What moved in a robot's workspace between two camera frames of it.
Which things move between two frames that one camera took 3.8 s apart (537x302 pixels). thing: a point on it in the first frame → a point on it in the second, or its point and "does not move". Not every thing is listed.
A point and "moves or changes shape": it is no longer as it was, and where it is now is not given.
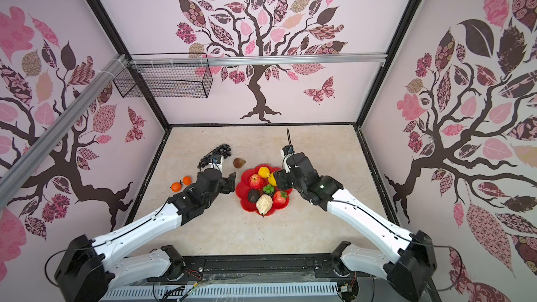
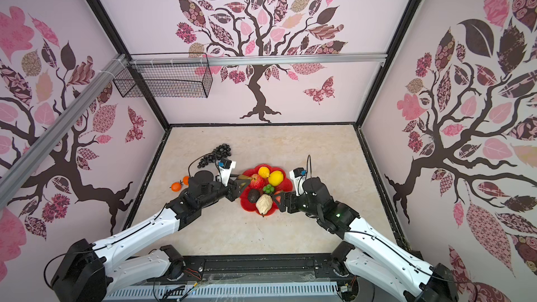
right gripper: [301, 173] → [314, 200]
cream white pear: [263, 203] does not move
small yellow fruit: [272, 180] → [263, 172]
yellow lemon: [263, 172] moves or changes shape
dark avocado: [253, 195] does not move
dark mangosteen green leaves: [268, 189] does not move
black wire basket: [164, 81] does not move
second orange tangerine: [176, 187] does not move
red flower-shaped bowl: [243, 187] does not move
